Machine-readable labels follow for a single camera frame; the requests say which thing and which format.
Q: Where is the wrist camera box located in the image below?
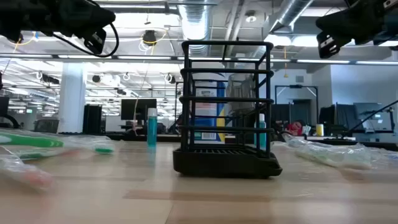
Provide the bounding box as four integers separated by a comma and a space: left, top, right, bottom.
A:
316, 30, 341, 59
83, 29, 107, 55

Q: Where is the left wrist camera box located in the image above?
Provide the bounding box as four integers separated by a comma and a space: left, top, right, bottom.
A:
83, 29, 107, 55

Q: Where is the green toothbrush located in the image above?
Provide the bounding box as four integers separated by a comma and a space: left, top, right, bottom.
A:
280, 133, 376, 171
0, 128, 116, 156

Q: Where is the white building pillar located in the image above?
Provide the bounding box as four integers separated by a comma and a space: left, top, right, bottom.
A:
57, 62, 87, 134

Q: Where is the black cabinet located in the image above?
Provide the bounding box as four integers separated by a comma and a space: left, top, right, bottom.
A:
82, 104, 103, 135

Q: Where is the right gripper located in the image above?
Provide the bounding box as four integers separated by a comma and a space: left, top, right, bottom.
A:
315, 0, 386, 44

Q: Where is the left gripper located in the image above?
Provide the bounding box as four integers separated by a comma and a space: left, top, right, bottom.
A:
58, 0, 117, 39

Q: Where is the silver ventilation duct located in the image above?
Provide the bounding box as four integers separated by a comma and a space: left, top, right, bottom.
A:
178, 0, 215, 57
269, 0, 315, 34

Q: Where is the black partition panel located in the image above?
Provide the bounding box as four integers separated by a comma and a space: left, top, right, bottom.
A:
319, 104, 354, 135

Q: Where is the black diagonal rod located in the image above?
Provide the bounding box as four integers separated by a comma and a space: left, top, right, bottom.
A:
341, 99, 398, 138

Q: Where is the red toothbrush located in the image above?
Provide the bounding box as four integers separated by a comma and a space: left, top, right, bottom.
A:
0, 151, 58, 195

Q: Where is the black wire toothbrush rack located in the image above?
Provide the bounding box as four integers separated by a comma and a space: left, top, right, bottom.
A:
172, 40, 283, 179

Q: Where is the grey translucent plastic insert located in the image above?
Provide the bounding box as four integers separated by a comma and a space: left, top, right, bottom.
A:
226, 73, 257, 116

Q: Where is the person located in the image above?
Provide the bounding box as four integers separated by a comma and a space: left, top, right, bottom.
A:
281, 119, 308, 137

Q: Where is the grey monitor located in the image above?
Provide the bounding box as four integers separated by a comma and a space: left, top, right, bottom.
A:
353, 101, 396, 131

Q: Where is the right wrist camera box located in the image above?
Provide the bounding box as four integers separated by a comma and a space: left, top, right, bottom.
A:
316, 30, 341, 59

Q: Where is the black metal frame stand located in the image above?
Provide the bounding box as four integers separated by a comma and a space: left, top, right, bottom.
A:
274, 84, 319, 125

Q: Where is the dark grey chair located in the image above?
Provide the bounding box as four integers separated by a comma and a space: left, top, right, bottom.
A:
33, 119, 60, 134

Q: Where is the teal mouthwash bottle white cap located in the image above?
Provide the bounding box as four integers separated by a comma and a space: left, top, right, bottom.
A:
254, 113, 267, 149
146, 107, 159, 147

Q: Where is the black computer monitor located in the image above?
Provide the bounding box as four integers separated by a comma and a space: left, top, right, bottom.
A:
120, 98, 158, 121

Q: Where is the black office chair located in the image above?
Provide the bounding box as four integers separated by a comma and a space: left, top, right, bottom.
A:
0, 95, 20, 130

